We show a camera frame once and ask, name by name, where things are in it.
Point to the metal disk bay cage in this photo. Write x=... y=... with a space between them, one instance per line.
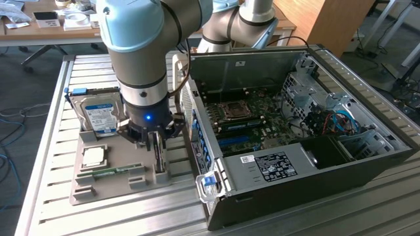
x=306 y=98

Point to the white label card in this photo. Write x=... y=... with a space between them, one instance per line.
x=17 y=25

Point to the white table frame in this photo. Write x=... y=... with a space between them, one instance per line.
x=411 y=55

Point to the silver CPU chip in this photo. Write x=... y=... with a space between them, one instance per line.
x=94 y=156

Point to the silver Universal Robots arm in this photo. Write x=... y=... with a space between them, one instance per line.
x=138 y=49

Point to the wooden cabinet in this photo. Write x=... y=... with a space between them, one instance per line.
x=329 y=24

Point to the green motherboard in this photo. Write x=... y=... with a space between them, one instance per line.
x=275 y=115

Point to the CPU socket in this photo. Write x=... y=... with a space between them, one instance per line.
x=237 y=109

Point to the open black PC case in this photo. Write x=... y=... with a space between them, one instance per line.
x=295 y=191

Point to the beige tape roll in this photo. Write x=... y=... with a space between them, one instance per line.
x=62 y=2

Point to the hard disk in blue caddy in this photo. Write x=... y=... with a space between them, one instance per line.
x=98 y=115

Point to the flat white box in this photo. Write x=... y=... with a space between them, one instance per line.
x=77 y=27

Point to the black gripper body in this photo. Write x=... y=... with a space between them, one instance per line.
x=147 y=118

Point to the clear plastic bag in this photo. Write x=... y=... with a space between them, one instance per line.
x=13 y=12

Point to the grey power supply unit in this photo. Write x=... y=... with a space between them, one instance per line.
x=239 y=172

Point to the green RAM stick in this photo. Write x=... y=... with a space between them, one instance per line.
x=105 y=171

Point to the office chair base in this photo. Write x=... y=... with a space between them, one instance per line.
x=39 y=52

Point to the white cube box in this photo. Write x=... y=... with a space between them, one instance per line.
x=94 y=22

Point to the wooden desk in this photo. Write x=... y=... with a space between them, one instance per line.
x=33 y=33

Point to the white box with black top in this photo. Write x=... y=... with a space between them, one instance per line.
x=47 y=19

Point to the black graphics card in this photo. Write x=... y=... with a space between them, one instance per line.
x=159 y=159

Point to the RAM stick with white label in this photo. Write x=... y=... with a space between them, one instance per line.
x=239 y=126

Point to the blue expansion slot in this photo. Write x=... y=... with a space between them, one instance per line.
x=233 y=141

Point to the grey parts rack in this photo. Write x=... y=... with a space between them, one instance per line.
x=125 y=182

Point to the white tape roll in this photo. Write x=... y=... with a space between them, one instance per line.
x=77 y=17

